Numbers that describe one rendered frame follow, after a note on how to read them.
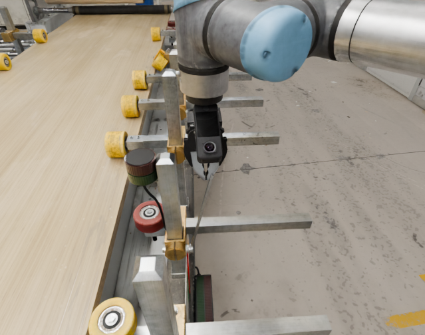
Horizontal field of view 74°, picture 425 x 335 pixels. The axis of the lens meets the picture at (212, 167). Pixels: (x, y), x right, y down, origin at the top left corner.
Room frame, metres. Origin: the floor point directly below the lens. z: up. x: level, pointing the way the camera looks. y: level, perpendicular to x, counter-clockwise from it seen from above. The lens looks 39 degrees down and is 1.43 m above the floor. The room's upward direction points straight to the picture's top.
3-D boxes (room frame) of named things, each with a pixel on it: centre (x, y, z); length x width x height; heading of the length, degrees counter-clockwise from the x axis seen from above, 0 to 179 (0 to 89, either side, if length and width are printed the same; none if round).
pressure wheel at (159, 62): (1.47, 0.27, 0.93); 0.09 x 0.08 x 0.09; 93
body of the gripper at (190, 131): (0.51, 0.02, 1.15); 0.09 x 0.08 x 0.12; 3
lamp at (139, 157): (0.43, 0.14, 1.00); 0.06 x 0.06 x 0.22; 3
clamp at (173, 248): (0.46, 0.09, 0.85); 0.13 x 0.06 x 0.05; 3
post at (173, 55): (0.93, 0.12, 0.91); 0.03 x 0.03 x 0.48; 3
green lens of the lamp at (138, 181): (0.43, 0.14, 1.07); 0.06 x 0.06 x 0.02
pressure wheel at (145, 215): (0.47, 0.15, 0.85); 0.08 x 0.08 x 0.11
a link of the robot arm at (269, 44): (0.42, -0.07, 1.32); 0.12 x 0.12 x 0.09; 41
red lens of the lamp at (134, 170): (0.43, 0.14, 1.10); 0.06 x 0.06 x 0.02
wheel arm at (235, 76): (1.23, 0.07, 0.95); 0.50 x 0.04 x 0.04; 93
